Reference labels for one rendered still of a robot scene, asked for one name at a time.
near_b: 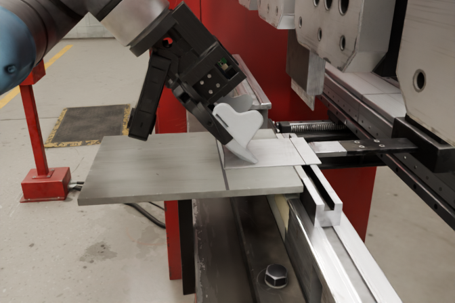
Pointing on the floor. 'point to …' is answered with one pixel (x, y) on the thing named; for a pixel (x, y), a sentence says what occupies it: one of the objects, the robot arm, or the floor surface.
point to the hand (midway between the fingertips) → (242, 149)
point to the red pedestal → (51, 176)
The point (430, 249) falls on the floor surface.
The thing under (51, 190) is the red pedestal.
